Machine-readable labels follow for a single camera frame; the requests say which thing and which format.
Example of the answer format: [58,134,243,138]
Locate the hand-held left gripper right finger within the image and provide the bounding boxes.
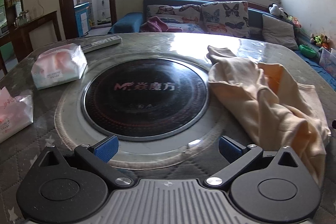
[205,135,303,188]

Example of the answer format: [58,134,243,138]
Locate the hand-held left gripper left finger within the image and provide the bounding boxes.
[37,135,133,188]

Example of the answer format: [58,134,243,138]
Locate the cream beige garment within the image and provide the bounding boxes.
[207,45,332,186]

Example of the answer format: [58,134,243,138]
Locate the round black induction cooktop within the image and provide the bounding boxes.
[81,56,212,136]

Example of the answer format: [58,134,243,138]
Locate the grey quilted star tablecloth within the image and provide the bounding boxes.
[0,32,336,224]

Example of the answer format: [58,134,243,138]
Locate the white pink tissue pack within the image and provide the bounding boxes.
[31,43,88,90]

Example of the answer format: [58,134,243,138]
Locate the pink printed plastic bag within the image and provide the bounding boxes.
[0,86,34,144]

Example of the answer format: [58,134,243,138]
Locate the white remote control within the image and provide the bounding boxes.
[81,35,123,53]

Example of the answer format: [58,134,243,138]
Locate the green bowl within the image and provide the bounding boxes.
[299,44,319,58]

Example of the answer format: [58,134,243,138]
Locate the grey pillow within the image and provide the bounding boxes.
[262,14,300,51]

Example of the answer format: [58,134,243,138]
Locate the butterfly print cushion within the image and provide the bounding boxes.
[146,4,202,25]
[201,1,250,39]

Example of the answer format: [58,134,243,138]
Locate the blue sofa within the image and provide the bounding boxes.
[108,0,336,83]

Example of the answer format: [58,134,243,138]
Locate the clear storage box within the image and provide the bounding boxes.
[319,47,336,75]

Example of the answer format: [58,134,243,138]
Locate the blue white small cabinet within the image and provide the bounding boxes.
[74,2,92,37]

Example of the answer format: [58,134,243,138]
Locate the pink cloth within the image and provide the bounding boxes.
[140,16,183,33]

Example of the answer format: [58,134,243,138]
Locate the small stuffed toys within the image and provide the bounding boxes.
[310,34,332,48]

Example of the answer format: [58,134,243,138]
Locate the dark wooden sideboard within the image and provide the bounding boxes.
[10,11,62,62]

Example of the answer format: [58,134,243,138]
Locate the panda plush toy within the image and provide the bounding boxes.
[268,4,288,18]

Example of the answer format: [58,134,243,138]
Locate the metal kettle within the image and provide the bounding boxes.
[16,11,30,26]

